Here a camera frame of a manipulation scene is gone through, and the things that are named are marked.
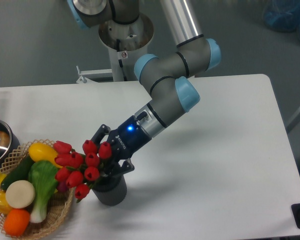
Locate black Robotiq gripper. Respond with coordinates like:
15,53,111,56
91,115,151,178

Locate red tulip bouquet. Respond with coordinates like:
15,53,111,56
53,140,121,203

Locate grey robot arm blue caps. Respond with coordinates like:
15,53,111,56
68,0,221,177

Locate dark grey ribbed vase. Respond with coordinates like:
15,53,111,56
92,175,127,206

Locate red radish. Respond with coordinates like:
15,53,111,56
56,181,69,193

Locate green bok choy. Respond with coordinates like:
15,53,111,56
28,160,58,224

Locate yellow squash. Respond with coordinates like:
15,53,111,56
28,142,62,168

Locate woven wicker basket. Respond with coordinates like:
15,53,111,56
0,139,74,240

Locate green cucumber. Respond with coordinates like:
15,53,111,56
0,155,35,191

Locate cream round bun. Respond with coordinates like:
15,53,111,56
5,180,36,209

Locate orange fruit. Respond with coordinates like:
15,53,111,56
3,208,30,237

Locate yellow bell pepper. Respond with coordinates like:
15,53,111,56
0,190,13,215

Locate blue plastic bag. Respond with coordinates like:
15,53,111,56
262,0,300,41

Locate white metal base frame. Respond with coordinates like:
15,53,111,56
75,64,203,84

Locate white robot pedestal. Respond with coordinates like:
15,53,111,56
98,13,154,82

